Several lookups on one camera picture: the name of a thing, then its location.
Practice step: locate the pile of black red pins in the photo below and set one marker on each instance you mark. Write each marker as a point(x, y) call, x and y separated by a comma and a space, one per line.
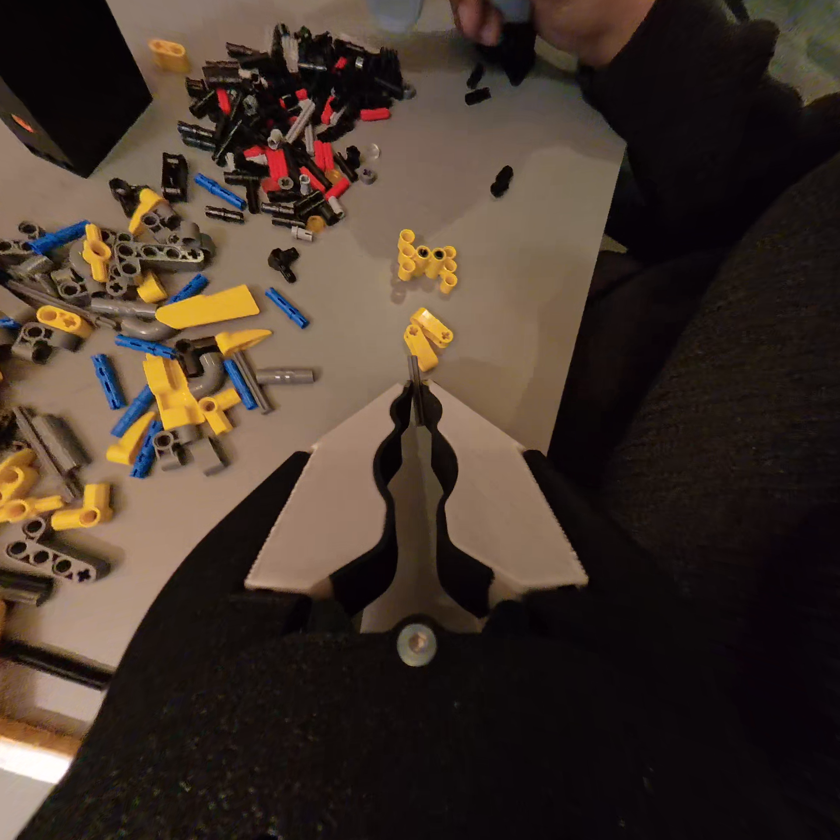
point(289, 164)

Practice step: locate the person's dark knit clothing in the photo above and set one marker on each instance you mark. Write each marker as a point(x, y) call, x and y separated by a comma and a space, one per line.
point(735, 426)

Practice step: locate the person's right forearm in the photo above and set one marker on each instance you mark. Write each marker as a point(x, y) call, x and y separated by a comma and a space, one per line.
point(689, 98)

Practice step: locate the grey axle joiner tube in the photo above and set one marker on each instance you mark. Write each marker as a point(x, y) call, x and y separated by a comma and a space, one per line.
point(285, 376)

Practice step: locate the black box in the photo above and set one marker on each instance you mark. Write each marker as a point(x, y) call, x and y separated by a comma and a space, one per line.
point(65, 65)

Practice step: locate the person's right hand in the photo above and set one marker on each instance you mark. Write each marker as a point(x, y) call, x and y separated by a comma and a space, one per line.
point(590, 26)

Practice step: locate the yellow angle connector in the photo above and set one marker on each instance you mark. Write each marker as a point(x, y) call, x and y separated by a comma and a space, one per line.
point(65, 520)

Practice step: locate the yellow wing panel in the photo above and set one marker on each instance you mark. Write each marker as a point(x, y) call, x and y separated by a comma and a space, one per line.
point(210, 307)

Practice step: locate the small yellow pointed panel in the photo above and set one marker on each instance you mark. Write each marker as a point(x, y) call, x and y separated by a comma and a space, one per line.
point(239, 340)

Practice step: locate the black angled connector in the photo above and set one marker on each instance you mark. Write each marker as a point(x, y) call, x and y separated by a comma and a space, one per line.
point(282, 261)

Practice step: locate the yellow connector cluster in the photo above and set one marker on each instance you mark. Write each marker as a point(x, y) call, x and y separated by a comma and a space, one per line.
point(410, 262)

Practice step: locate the black connector block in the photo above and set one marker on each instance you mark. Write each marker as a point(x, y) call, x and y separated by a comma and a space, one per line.
point(174, 177)

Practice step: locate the short black connector pin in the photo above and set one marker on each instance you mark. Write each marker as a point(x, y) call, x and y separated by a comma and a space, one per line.
point(475, 75)
point(502, 181)
point(478, 96)

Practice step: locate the heap of mixed toy parts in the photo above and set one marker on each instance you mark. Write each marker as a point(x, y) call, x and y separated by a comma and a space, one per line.
point(170, 387)

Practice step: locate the grey holed beam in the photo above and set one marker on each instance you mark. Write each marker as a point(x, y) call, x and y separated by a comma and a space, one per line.
point(51, 561)

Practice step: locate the yellow short toy beam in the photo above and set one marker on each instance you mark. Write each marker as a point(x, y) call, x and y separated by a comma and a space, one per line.
point(169, 54)

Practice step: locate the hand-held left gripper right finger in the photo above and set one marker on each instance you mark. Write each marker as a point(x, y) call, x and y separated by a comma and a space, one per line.
point(512, 525)

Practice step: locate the dark grey toy axle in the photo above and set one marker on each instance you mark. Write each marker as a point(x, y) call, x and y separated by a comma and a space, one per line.
point(253, 382)
point(415, 380)

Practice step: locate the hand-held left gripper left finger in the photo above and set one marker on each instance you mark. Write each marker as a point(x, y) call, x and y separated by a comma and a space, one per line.
point(308, 525)

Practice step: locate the yellow connector pair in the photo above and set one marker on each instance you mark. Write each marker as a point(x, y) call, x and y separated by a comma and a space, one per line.
point(423, 348)

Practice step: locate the blue connector pin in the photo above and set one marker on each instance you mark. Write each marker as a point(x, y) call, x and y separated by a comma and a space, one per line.
point(220, 191)
point(287, 307)

